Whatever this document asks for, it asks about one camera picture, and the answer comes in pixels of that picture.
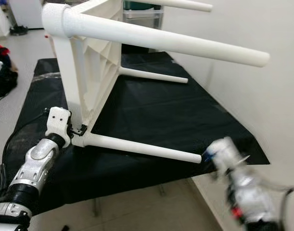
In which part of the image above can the white plastic children table top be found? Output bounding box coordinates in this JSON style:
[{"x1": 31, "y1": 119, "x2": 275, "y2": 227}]
[{"x1": 55, "y1": 0, "x2": 124, "y2": 128}]

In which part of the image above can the clear plastic bag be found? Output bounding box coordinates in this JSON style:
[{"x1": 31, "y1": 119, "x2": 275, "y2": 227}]
[{"x1": 40, "y1": 72, "x2": 61, "y2": 80}]

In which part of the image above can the black open suitcase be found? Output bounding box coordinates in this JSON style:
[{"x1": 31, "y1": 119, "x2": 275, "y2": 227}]
[{"x1": 0, "y1": 63, "x2": 18, "y2": 99}]

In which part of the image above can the black round wok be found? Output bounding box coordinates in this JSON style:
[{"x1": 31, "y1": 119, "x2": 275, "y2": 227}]
[{"x1": 120, "y1": 43, "x2": 147, "y2": 53}]

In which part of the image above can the black fan base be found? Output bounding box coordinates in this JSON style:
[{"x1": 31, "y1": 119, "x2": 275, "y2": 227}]
[{"x1": 10, "y1": 25, "x2": 28, "y2": 35}]

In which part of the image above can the white cabinet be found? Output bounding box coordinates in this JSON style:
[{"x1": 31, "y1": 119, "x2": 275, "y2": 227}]
[{"x1": 8, "y1": 0, "x2": 44, "y2": 28}]

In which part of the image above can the green round pot lid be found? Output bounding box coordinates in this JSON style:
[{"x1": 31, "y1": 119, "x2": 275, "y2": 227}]
[{"x1": 124, "y1": 0, "x2": 154, "y2": 10}]

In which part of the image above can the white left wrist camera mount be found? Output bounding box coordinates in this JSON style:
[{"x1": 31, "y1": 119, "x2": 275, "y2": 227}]
[{"x1": 47, "y1": 107, "x2": 72, "y2": 147}]

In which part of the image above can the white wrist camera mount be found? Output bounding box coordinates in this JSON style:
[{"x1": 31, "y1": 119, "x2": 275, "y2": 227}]
[
  {"x1": 47, "y1": 107, "x2": 72, "y2": 147},
  {"x1": 202, "y1": 137, "x2": 246, "y2": 179}
]

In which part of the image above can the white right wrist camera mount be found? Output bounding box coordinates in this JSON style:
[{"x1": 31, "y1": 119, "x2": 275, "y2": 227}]
[{"x1": 202, "y1": 137, "x2": 246, "y2": 179}]

